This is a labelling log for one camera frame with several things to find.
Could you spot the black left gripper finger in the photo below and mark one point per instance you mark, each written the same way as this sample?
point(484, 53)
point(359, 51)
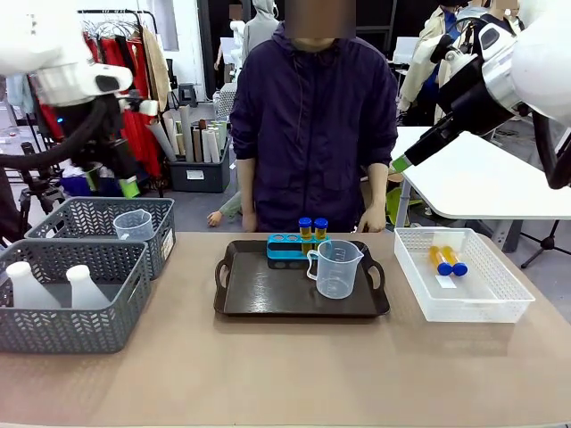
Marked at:
point(93, 171)
point(126, 169)

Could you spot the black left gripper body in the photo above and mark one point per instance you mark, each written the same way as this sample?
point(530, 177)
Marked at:
point(91, 127)

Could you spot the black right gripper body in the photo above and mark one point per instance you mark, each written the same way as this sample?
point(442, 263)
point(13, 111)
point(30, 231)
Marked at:
point(473, 98)

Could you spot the yellow tube with blue cap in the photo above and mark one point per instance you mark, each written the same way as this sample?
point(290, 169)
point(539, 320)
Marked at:
point(320, 231)
point(455, 260)
point(439, 258)
point(304, 232)

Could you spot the clear plastic measuring cup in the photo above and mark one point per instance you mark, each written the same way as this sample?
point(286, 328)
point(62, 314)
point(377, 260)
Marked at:
point(336, 272)
point(133, 227)

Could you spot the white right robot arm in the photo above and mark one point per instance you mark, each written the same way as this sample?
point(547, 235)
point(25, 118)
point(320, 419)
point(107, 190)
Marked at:
point(540, 58)

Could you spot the person's left forearm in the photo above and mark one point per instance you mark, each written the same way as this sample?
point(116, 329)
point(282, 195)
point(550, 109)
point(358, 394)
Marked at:
point(377, 185)

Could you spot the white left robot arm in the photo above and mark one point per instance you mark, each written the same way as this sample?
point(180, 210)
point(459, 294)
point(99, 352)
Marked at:
point(49, 53)

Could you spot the person's right forearm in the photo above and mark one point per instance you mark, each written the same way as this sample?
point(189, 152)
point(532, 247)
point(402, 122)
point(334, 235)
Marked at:
point(246, 187)

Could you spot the person's left hand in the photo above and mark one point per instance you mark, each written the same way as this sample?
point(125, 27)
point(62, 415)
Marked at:
point(372, 220)

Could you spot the person's right hand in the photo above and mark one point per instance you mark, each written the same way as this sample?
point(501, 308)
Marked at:
point(249, 223)

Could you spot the red dress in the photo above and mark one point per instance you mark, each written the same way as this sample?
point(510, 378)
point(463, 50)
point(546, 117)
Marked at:
point(143, 134)

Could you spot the grey plastic basket with label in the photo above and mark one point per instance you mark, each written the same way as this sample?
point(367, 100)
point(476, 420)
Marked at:
point(89, 216)

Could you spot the grey cone paper roll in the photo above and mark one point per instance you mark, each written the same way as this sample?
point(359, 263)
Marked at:
point(163, 140)

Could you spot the mannequin in beige trench coat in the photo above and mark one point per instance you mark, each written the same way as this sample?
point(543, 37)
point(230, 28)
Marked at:
point(424, 67)

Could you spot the lime green chair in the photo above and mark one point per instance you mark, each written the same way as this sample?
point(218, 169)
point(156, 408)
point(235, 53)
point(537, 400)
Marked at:
point(399, 205)

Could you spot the white table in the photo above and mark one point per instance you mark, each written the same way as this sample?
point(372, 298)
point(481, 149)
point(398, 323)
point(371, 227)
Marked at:
point(482, 178)

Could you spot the tall grey paper roll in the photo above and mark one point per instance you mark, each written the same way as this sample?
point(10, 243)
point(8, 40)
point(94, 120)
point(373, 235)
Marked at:
point(186, 134)

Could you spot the dark grey storage bin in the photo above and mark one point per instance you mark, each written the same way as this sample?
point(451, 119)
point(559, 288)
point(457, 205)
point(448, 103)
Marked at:
point(198, 176)

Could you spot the brown paper roll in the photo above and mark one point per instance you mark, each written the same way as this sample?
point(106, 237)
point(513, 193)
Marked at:
point(197, 145)

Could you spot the white paper roll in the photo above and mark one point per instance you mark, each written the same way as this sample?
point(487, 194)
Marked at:
point(214, 145)
point(206, 146)

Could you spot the beige hanging garment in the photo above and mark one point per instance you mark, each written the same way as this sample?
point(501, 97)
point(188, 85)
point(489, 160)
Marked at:
point(156, 67)

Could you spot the small black step stool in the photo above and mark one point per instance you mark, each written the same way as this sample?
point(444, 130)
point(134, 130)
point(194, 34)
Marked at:
point(187, 94)

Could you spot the mannequin in green sweater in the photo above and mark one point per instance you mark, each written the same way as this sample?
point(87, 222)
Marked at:
point(225, 209)

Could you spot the person in navy jacket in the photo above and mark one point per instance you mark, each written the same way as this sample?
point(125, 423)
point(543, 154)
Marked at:
point(312, 134)

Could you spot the white plastic bottle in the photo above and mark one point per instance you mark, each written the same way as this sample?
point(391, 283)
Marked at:
point(87, 290)
point(29, 290)

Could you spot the black metal clothes rack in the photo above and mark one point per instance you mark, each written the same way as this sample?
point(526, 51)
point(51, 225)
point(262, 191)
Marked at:
point(149, 18)

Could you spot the white paper label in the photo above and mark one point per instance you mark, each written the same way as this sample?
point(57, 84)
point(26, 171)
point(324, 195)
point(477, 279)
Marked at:
point(446, 282)

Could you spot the black stand tripod legs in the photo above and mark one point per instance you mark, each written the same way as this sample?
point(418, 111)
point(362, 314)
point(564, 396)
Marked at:
point(546, 243)

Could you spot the large grey plastic basket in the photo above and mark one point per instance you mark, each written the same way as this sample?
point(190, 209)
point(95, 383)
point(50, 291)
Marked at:
point(67, 330)

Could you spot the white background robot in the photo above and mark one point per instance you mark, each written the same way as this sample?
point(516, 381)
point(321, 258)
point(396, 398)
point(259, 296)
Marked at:
point(236, 44)

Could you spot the white plastic mesh basket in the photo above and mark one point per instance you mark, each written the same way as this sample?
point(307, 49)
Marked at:
point(490, 303)

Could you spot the blue test tube rack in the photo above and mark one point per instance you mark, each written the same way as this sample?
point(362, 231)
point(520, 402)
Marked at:
point(285, 250)

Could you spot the dark brown plastic tray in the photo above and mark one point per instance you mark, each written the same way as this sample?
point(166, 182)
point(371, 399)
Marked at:
point(267, 294)

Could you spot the mannequin in grey hoodie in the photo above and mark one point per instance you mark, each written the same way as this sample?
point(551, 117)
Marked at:
point(261, 31)

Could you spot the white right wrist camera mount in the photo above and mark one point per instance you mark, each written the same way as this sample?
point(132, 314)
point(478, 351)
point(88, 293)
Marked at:
point(450, 53)

